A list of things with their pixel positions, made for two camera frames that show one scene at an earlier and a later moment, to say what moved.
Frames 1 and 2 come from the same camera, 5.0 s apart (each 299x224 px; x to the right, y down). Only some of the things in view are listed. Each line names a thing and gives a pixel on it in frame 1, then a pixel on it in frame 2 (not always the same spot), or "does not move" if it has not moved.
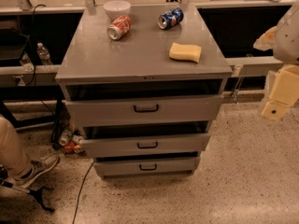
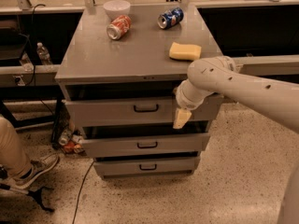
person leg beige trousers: x=12 y=156 does not move
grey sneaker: x=37 y=166 does not move
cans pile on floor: x=72 y=142 does not move
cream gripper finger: x=284 y=92 to x=188 y=97
